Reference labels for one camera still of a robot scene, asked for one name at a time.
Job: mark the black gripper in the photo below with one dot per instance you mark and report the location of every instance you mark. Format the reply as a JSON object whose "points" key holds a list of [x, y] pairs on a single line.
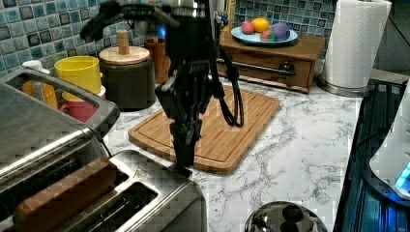
{"points": [[183, 97]]}

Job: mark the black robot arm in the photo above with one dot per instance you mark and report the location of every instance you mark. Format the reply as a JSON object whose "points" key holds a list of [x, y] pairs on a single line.
{"points": [[189, 29]]}

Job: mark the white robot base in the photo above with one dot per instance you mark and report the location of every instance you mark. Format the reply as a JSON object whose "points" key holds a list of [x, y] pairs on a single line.
{"points": [[390, 163]]}

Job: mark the silver two-slot toaster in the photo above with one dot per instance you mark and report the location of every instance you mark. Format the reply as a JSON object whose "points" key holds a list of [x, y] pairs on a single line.
{"points": [[142, 196]]}

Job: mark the bamboo cutting board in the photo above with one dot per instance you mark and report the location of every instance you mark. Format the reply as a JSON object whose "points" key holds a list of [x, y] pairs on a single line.
{"points": [[221, 147]]}

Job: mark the dark canister with wooden lid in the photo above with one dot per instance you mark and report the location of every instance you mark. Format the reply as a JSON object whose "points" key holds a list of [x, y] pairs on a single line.
{"points": [[128, 74]]}

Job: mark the brown wooden utensil holder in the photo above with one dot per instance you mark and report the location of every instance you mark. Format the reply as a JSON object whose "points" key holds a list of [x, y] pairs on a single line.
{"points": [[156, 47]]}

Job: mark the red mug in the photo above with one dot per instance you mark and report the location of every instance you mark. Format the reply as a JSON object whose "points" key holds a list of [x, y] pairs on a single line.
{"points": [[77, 107]]}

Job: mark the light blue plate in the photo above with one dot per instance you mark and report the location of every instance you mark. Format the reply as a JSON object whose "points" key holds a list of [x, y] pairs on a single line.
{"points": [[255, 37]]}

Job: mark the wooden drawer box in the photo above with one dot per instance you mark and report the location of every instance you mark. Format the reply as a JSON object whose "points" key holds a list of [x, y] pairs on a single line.
{"points": [[289, 66]]}

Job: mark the pink toy fruit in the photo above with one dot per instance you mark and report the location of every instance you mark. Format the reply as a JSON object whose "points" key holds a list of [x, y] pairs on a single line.
{"points": [[247, 28]]}

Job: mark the yellow plastic cup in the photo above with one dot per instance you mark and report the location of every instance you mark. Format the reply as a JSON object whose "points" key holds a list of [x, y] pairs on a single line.
{"points": [[82, 71]]}

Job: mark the steel pot lid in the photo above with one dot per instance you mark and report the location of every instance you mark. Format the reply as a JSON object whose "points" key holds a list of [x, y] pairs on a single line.
{"points": [[283, 216]]}

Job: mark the small red green toy fruit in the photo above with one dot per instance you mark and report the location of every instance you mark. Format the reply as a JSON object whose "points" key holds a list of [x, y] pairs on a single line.
{"points": [[267, 36]]}

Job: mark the yellow toy orange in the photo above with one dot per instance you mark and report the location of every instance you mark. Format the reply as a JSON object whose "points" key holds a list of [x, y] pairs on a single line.
{"points": [[260, 24]]}

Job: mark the yellow cereal box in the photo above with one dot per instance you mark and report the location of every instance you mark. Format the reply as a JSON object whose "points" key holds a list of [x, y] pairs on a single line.
{"points": [[228, 14]]}

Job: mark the purple toy fruit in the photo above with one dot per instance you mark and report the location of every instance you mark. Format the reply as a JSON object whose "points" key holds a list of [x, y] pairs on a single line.
{"points": [[281, 31]]}

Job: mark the orange bottle with white cap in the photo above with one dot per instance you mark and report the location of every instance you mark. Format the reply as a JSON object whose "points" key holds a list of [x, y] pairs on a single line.
{"points": [[41, 91]]}

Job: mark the brown bread slice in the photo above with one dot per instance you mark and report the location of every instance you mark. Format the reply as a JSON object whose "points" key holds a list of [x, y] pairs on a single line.
{"points": [[64, 193]]}

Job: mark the white paper towel roll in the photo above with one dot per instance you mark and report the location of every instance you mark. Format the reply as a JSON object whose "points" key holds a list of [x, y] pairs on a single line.
{"points": [[353, 44]]}

